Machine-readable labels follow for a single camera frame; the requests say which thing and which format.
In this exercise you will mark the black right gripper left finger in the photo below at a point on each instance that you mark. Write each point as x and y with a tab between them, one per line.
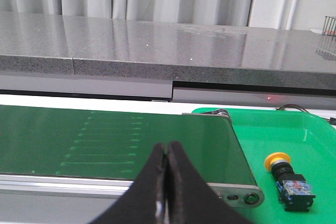
144	201

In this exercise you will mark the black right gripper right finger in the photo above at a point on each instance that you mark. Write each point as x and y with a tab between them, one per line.
189	197

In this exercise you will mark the yellow push button switch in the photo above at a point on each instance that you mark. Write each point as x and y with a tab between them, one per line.
294	191

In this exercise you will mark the green conveyor belt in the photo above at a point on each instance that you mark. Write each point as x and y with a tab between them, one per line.
102	144

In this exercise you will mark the green plastic tray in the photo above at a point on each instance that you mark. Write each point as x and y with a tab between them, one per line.
308	139

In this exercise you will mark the grey stone counter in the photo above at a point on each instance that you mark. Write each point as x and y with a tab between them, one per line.
129	58

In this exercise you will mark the aluminium conveyor frame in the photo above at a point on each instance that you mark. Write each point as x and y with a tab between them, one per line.
236	195

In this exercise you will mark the metal wire rack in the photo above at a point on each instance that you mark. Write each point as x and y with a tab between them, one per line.
326	45

